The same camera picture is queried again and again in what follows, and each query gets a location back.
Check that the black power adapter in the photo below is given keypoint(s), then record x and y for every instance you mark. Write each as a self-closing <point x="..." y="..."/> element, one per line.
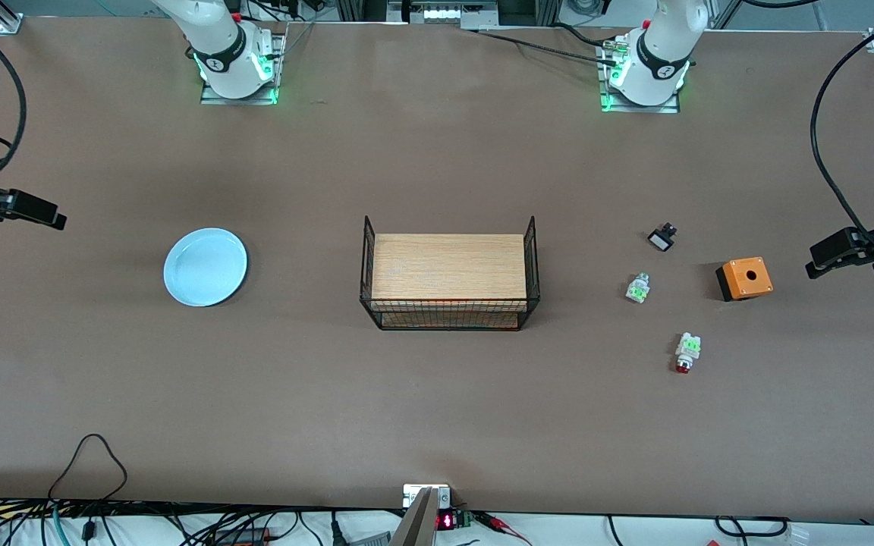
<point x="243" y="536"/>

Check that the red push button switch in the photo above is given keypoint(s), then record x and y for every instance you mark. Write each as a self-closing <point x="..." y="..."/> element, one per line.
<point x="687" y="349"/>

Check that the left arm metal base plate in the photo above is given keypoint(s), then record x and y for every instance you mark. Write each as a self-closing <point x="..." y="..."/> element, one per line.
<point x="664" y="108"/>

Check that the black square push button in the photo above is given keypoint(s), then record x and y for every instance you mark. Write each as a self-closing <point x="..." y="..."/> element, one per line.
<point x="661" y="241"/>

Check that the wooden shelf board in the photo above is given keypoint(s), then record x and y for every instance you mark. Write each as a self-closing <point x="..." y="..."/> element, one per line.
<point x="448" y="265"/>

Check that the red digit display module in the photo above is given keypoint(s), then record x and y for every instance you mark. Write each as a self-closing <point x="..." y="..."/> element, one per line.
<point x="446" y="521"/>

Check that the grey plug block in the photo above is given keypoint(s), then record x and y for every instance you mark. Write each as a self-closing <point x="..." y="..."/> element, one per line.
<point x="372" y="540"/>

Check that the red clip lead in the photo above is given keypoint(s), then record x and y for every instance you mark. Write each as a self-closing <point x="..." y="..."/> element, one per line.
<point x="494" y="520"/>

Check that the orange button box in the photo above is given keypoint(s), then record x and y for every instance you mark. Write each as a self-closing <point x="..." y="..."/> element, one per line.
<point x="740" y="285"/>

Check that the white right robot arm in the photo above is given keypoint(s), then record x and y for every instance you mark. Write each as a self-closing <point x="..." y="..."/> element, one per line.
<point x="217" y="45"/>

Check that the lit white control unit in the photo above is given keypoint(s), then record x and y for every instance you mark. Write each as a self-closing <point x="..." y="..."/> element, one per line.
<point x="441" y="14"/>

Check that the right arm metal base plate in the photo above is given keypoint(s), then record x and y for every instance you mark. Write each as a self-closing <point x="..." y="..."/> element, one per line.
<point x="213" y="98"/>

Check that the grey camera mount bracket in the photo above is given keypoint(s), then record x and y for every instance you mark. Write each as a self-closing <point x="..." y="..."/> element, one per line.
<point x="418" y="523"/>

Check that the light blue plate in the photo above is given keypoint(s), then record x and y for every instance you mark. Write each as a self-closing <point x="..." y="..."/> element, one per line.
<point x="205" y="267"/>

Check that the green white contact block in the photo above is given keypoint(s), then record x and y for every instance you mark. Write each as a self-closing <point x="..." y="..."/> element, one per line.
<point x="638" y="290"/>

